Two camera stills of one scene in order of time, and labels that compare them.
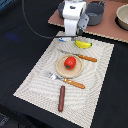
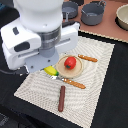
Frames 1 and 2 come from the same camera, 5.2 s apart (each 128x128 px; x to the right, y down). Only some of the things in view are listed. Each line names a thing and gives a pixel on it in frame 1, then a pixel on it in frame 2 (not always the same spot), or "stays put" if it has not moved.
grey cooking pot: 95,12 stays put
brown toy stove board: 108,26 stays put
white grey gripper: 75,19 -> 32,51
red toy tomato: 69,62 stays put
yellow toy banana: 83,45 -> 51,70
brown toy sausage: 61,99 stays put
